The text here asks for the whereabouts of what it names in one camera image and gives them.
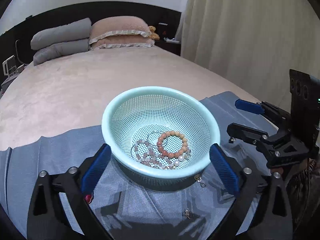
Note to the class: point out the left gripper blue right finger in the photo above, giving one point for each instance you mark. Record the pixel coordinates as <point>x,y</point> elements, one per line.
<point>227,169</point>

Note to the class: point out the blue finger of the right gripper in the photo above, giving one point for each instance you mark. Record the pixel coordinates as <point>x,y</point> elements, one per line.
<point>248,135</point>
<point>252,107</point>

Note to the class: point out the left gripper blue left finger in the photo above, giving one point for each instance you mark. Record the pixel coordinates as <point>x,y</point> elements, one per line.
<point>93,168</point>

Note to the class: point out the mint green perforated basket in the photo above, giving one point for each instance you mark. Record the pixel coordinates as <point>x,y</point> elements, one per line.
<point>160,136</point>

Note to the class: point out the right hand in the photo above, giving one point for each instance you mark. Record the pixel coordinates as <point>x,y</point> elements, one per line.
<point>278,170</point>

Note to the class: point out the red bead jewel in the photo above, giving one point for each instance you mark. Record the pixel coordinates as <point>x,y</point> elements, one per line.
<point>88,198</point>

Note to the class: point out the small silver earring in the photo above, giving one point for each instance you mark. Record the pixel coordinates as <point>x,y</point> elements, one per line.
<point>198,179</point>

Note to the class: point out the dark leather jacket sleeve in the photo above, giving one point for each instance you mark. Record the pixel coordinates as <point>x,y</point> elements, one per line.
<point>303,194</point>

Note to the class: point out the blue grey cloth mat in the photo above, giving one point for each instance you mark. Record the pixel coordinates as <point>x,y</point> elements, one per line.
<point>127,205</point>

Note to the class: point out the silver charm earring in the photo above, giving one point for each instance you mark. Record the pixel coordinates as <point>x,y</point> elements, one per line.
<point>187,213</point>

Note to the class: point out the cream curtain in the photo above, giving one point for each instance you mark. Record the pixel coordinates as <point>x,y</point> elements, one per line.
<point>253,43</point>

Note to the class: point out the beige plush bedspread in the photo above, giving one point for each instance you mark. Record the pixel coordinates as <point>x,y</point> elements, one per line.
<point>72,91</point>

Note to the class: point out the black bedside table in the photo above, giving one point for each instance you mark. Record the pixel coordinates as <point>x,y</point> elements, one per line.
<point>167,39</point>

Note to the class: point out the brown teddy bear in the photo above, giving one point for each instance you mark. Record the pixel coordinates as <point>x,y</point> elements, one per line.
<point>153,35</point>

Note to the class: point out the folded grey duvet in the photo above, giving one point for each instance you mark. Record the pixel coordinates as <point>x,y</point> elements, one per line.
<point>61,41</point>

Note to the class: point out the pink frilled pillow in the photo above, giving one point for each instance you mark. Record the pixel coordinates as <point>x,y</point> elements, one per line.
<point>120,31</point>

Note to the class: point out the black headboard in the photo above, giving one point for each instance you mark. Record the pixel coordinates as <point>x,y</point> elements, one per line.
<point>16,41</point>

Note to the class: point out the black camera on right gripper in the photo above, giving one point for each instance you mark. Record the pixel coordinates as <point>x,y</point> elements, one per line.
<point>304,90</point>

